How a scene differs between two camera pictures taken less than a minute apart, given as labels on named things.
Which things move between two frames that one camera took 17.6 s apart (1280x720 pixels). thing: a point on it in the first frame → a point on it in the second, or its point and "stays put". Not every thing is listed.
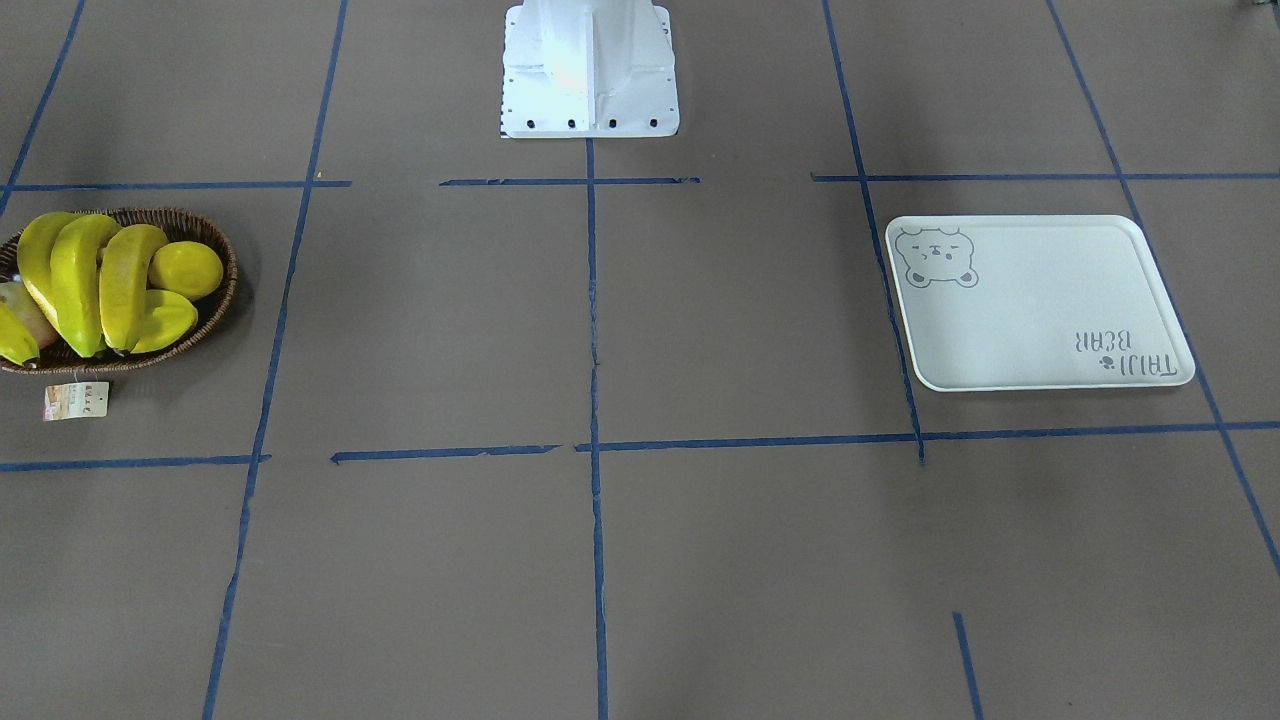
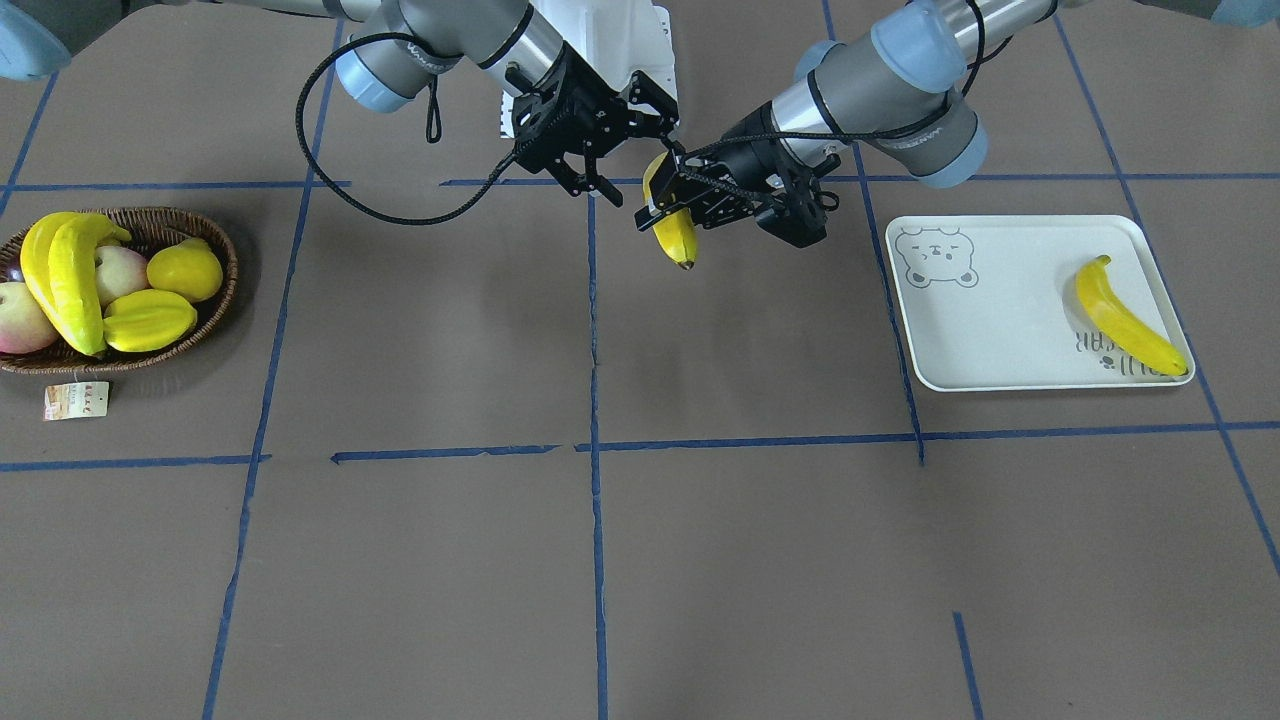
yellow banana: (123, 271) → (1122, 324)
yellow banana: (16, 344) → (35, 263)
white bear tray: (1033, 302) stays put
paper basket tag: (77, 400) stays put
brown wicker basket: (178, 227) stays put
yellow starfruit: (167, 319) stays put
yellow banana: (75, 275) → (677, 233)
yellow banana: (34, 248) → (72, 266)
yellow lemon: (184, 267) stays put
